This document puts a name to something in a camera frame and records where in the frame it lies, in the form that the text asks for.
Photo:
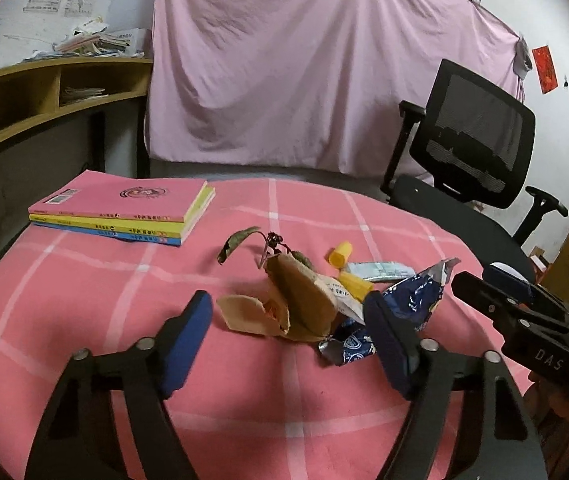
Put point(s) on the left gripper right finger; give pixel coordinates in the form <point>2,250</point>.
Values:
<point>496,438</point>

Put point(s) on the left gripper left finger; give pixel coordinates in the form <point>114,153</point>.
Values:
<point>77,438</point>

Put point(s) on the right hand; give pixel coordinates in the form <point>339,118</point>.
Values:
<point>548,406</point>

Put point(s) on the white printed paper packet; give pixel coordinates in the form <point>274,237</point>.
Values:
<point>344,302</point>

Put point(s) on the yellow cap near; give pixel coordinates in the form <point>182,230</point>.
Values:
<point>357,287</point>

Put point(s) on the yellow cap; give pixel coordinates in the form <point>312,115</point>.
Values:
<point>357,287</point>
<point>339,255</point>

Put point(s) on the pale green wrapper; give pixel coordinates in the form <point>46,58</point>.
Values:
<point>380,272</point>

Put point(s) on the brown paper bag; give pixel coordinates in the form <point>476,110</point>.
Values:
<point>300,306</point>

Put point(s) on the yellow cap far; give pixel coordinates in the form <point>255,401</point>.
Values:
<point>339,255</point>

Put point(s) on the pink checked tablecloth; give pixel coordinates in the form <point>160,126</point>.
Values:
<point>253,407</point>

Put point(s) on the black office chair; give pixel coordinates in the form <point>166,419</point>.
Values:
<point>471,142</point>

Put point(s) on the dried leaf twig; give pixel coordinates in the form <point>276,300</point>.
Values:
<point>264,244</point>

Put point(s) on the blue book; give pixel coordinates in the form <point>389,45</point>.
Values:
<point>169,241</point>

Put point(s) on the yellow book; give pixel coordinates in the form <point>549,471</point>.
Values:
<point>163,232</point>

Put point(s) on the pink book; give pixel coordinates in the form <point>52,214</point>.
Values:
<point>97,195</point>

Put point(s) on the pink hanging sheet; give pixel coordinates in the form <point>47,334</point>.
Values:
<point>307,83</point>

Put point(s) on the wooden shelf unit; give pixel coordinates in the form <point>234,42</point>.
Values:
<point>33,94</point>

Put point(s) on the paper pile on shelf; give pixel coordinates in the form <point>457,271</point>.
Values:
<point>95,39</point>

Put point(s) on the red paper wall decoration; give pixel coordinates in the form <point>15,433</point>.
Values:
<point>545,69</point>

